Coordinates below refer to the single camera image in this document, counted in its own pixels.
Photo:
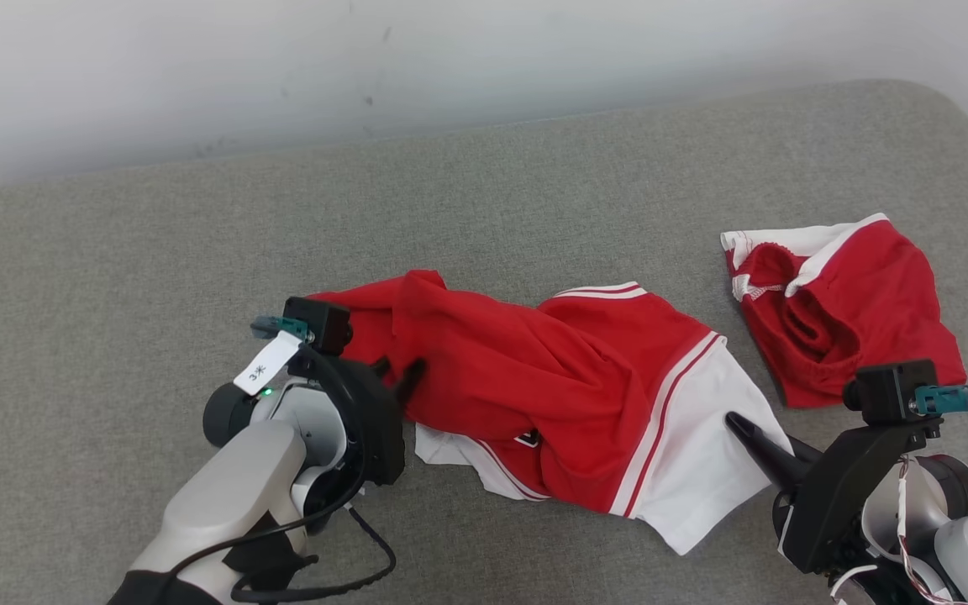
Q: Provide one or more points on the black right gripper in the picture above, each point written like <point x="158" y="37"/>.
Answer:
<point x="837" y="504"/>

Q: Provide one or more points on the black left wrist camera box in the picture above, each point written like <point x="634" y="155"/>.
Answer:
<point x="320" y="323"/>

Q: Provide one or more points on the beige fabric panel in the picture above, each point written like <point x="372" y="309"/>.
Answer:
<point x="198" y="252"/>

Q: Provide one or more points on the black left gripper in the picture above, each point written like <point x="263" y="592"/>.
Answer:
<point x="379" y="428"/>

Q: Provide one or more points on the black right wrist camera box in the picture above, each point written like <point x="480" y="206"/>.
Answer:
<point x="887" y="391"/>

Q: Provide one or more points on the red shorts with white stripe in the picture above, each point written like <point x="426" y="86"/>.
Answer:
<point x="870" y="277"/>

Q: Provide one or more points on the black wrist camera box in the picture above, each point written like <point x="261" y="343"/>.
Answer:
<point x="320" y="323"/>
<point x="887" y="391"/>

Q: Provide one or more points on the red jersey with white sleeves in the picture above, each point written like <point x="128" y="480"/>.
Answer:
<point x="534" y="370"/>

